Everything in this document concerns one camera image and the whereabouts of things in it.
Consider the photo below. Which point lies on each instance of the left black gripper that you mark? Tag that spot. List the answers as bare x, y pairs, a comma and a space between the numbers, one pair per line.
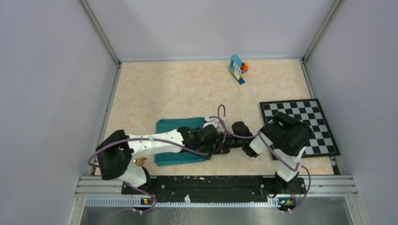
210, 150

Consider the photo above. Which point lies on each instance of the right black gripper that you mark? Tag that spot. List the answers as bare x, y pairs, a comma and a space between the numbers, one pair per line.
225, 145

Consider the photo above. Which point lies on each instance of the teal cloth napkin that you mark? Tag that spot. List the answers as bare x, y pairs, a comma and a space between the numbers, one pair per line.
183, 157

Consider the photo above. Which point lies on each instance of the colourful toy block house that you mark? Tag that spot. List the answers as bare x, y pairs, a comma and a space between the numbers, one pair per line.
237, 67

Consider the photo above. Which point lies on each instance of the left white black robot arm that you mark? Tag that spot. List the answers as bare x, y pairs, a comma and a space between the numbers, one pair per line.
116, 154

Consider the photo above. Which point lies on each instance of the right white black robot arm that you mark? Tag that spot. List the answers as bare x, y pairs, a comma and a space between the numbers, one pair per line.
284, 137

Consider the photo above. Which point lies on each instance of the gold spoon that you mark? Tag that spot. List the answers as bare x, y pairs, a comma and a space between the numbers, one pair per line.
139, 161

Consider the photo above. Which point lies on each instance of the black white checkerboard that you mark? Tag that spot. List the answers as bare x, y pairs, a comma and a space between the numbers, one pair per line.
308, 111

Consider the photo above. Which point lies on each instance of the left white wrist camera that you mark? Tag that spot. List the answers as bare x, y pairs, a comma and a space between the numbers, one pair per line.
208, 122

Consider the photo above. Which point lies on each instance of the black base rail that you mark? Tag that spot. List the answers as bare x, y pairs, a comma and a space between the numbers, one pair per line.
220, 190

